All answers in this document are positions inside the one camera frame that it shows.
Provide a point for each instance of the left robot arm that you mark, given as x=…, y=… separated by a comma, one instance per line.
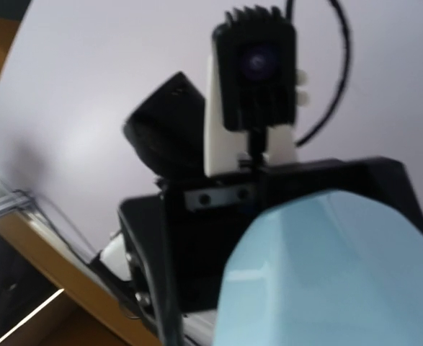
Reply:
x=167, y=133

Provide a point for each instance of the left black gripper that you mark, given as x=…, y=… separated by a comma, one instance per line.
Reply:
x=179, y=240

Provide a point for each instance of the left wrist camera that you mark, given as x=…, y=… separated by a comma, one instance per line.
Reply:
x=254, y=90

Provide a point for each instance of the light blue ceramic mug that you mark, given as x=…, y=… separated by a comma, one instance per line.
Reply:
x=333, y=268

